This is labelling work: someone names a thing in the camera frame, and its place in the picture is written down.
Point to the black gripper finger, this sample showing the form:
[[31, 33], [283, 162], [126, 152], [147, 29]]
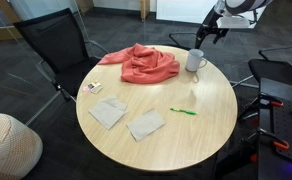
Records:
[[199, 38], [219, 34]]

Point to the orange red cloth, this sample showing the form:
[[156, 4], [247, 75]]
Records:
[[146, 65]]

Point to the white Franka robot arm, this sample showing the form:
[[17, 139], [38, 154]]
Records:
[[246, 5]]

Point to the grey napkin left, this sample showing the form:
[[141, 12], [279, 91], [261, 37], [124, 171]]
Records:
[[107, 111]]

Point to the pink sticky note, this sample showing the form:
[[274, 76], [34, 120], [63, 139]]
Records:
[[86, 89]]

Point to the grey napkin right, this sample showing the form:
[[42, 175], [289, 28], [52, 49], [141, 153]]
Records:
[[145, 125]]

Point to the wooden post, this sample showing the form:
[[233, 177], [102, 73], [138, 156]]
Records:
[[145, 8]]

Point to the white wall panel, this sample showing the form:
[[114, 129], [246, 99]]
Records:
[[182, 10]]

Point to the large black mesh office chair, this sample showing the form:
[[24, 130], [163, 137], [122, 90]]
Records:
[[52, 43]]

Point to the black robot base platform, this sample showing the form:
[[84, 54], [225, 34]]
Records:
[[282, 133]]

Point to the green pen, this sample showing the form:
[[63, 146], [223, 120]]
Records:
[[182, 111]]

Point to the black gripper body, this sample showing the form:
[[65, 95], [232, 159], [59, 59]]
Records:
[[213, 23]]

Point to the small printed card packet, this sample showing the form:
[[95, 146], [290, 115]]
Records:
[[95, 87]]

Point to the grey napkin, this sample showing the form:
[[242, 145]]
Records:
[[107, 111], [145, 125]]

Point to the orange black clamp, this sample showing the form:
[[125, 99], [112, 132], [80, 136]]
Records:
[[276, 103], [282, 145]]

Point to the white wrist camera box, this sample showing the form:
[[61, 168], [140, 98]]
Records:
[[234, 22]]

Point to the black chair armrest loop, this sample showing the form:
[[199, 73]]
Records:
[[181, 33]]

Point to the white ceramic mug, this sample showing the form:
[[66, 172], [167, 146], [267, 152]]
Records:
[[193, 61]]

